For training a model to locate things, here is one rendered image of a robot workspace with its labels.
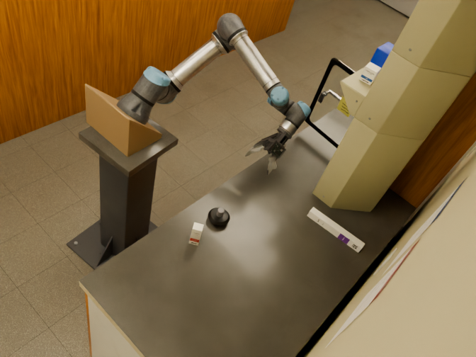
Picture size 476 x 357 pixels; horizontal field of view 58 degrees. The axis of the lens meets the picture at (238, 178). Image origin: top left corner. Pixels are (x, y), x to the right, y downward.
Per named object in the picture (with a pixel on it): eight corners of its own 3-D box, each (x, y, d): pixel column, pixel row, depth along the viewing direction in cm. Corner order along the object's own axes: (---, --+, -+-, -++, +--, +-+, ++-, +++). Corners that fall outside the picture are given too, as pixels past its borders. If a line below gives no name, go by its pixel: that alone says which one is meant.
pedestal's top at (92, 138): (78, 139, 195) (78, 132, 192) (130, 110, 216) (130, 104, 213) (128, 178, 187) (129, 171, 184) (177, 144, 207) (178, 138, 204)
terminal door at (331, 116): (346, 156, 216) (383, 93, 187) (303, 120, 228) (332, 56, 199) (347, 156, 216) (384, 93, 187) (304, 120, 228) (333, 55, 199)
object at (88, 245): (66, 244, 257) (52, 137, 192) (125, 202, 288) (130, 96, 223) (122, 295, 245) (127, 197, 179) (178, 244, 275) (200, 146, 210)
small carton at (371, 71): (374, 80, 169) (381, 67, 164) (370, 85, 165) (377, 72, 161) (363, 74, 170) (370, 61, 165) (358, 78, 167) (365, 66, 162)
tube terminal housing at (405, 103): (387, 194, 211) (486, 61, 156) (355, 227, 192) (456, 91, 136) (346, 163, 220) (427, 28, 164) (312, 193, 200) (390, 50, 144)
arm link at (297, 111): (297, 101, 198) (312, 112, 197) (282, 120, 197) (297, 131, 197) (298, 97, 190) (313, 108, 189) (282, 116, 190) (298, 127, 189)
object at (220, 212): (233, 221, 179) (236, 211, 174) (218, 232, 173) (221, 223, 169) (217, 207, 182) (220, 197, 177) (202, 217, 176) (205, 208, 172)
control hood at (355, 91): (390, 91, 186) (401, 71, 178) (353, 117, 166) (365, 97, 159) (368, 76, 189) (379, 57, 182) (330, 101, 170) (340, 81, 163)
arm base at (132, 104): (110, 100, 184) (122, 81, 184) (129, 110, 199) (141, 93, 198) (132, 119, 179) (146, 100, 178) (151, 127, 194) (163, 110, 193)
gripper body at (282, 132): (267, 150, 187) (284, 128, 187) (259, 146, 194) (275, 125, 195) (278, 160, 190) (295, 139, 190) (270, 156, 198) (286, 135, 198)
